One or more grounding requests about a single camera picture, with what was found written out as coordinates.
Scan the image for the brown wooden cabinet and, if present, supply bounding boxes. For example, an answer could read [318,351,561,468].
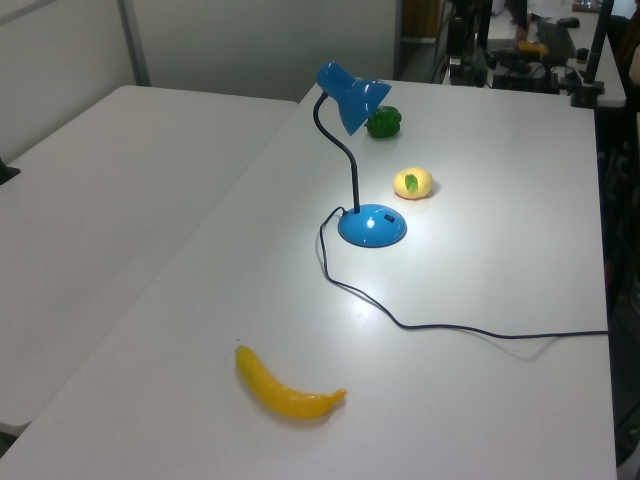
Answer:
[399,0,442,81]

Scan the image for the black mount base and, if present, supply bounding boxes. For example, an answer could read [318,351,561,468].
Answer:
[0,156,22,186]

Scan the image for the green toy bell pepper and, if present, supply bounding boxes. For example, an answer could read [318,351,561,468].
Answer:
[363,105,403,140]

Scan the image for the white adjoining table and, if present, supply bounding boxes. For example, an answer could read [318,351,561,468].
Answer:
[0,84,300,436]

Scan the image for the yellow toy banana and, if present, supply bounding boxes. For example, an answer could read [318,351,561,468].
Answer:
[234,344,348,420]

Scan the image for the black electronic equipment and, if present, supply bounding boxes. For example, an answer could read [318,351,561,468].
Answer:
[491,48,561,94]

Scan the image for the yellow toy peach with leaf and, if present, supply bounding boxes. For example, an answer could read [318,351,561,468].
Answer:
[391,166,435,201]

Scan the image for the grey partition post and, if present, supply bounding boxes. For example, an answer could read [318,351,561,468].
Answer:
[117,0,152,88]

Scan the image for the blue gooseneck desk lamp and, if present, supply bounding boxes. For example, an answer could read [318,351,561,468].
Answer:
[312,59,408,250]

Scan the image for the black pole with clamp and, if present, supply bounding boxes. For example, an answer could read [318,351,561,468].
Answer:
[569,0,617,110]

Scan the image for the black computer keyboard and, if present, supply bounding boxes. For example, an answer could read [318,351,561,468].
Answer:
[535,19,579,60]

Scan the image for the black lamp power cable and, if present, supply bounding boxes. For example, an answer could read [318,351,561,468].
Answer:
[318,205,610,342]

